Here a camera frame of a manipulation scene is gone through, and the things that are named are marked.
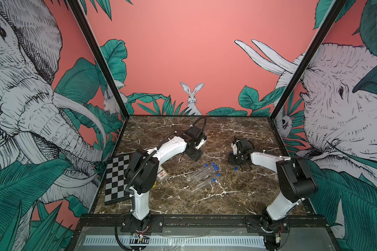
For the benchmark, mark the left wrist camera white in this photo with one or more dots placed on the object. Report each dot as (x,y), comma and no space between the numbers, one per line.
(202,142)

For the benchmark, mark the clear test tube blue stopper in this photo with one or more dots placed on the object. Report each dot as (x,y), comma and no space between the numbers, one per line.
(204,183)
(210,171)
(198,174)
(216,171)

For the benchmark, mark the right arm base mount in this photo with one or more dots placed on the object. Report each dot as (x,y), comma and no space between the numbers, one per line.
(263,225)

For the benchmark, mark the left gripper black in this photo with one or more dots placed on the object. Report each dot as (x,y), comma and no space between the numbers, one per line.
(197,156)

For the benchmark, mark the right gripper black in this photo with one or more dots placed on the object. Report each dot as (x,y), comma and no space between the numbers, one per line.
(231,159)

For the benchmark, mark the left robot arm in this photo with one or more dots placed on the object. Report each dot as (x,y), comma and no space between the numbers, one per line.
(142,170)

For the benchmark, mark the checkerboard calibration board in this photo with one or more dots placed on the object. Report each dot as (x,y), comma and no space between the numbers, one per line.
(115,182)

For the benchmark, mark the white slotted cable duct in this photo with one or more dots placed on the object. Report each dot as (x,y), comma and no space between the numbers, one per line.
(156,240)

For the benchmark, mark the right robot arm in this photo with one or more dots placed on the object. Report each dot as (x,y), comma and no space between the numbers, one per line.
(295,178)

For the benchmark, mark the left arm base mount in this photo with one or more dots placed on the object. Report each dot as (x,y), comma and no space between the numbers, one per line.
(150,224)

